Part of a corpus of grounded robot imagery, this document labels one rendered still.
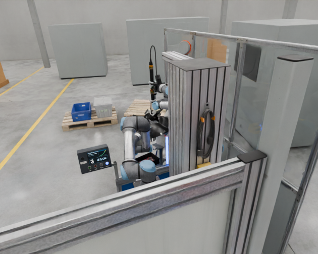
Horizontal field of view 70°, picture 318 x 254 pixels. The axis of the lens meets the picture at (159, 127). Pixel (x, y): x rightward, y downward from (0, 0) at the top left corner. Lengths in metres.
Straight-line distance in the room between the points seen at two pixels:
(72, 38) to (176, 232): 9.12
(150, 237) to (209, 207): 0.15
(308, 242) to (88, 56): 8.52
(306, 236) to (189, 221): 2.72
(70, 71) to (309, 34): 7.99
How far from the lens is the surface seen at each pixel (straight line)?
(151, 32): 7.68
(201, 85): 1.16
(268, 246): 2.71
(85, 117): 5.31
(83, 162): 2.02
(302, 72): 0.49
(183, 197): 0.46
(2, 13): 15.75
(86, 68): 9.56
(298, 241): 3.14
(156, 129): 2.35
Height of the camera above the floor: 2.28
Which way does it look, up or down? 27 degrees down
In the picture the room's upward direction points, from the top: 2 degrees counter-clockwise
